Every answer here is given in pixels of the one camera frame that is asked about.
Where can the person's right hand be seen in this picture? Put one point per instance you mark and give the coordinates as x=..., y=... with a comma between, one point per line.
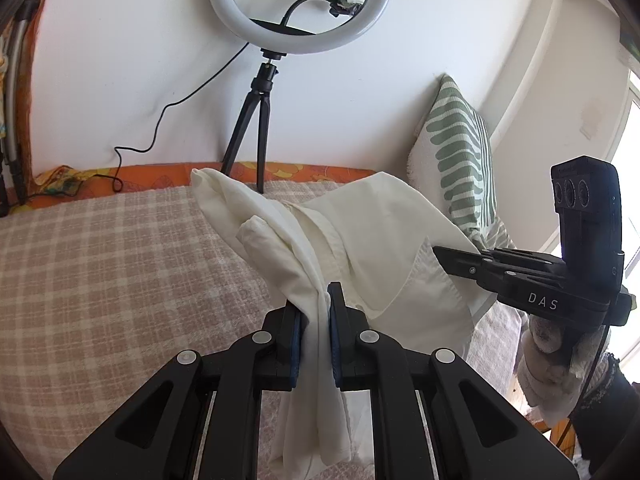
x=545, y=375

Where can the thin striped cushion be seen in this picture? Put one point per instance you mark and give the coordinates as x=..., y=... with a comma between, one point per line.
x=495, y=240

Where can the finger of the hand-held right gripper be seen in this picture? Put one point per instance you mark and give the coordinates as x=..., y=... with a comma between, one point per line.
x=470, y=270
x=525, y=256

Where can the window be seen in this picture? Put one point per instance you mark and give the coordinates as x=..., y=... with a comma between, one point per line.
x=631, y=160

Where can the green striped white pillow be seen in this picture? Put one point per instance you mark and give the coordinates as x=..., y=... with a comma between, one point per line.
x=455, y=155

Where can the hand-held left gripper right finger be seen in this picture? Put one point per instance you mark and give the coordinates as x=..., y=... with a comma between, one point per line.
x=334, y=350

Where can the bed with plaid cover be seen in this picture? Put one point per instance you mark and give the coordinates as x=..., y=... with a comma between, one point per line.
x=125, y=270

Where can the white shirt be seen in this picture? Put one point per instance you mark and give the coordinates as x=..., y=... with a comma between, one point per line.
x=380, y=240

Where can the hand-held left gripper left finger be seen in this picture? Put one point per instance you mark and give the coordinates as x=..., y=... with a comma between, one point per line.
x=295, y=355

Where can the person's right forearm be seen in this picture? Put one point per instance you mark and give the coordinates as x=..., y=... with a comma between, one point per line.
x=607, y=410

